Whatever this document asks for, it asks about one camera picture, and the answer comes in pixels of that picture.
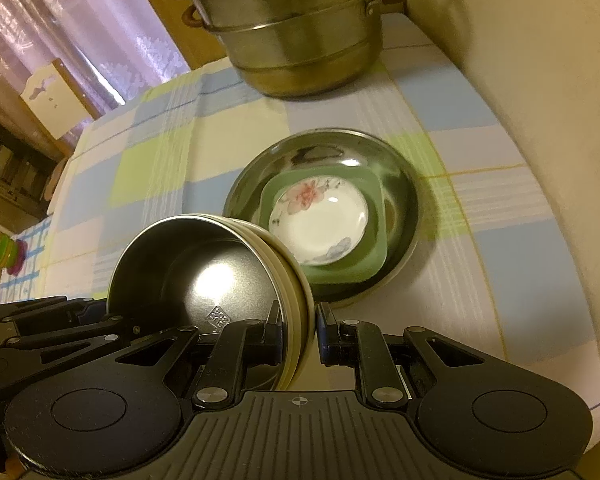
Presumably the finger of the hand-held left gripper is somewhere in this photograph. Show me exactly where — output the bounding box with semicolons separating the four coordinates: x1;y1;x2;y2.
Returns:
0;296;106;337
7;315;146;376

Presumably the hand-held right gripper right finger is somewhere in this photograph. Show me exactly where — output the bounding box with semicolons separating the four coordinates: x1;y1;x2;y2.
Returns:
315;301;486;407

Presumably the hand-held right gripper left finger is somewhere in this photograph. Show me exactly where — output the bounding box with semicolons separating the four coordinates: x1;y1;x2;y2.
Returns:
117;300;287;408

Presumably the cream ribbed round bowl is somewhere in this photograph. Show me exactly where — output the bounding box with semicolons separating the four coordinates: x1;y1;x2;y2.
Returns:
200;213;315;391

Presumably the green square plate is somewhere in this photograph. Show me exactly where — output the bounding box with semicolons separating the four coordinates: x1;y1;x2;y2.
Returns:
252;162;386;300

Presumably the small floral white dish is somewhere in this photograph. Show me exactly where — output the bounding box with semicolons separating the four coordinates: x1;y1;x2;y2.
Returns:
269;176;370;266

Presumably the straight-sided steel bowl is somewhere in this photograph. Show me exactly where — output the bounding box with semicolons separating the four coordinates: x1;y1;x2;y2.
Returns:
106;215;287;391

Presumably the large shallow steel plate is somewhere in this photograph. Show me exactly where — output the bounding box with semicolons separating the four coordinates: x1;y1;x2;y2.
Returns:
222;129;421;306

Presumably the blue patterned white cloth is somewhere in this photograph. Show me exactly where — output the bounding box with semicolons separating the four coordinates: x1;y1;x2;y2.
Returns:
0;215;51;306

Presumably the green and pink toy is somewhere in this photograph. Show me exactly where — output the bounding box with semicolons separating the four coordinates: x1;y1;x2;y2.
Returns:
0;236;28;276

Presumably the black metal rack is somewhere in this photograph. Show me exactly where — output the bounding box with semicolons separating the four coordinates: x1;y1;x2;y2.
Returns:
0;115;61;216

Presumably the checked pastel tablecloth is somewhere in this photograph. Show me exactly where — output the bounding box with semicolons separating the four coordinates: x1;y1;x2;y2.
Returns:
42;10;600;441

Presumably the wooden chair back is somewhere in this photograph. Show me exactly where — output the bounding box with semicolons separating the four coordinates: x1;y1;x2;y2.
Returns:
20;58;98;139

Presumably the stacked steel steamer pot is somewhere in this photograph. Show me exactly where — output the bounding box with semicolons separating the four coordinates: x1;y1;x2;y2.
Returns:
169;0;420;99

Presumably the sheer purple curtain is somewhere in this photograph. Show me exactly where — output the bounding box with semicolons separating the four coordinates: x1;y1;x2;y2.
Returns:
0;0;191;126

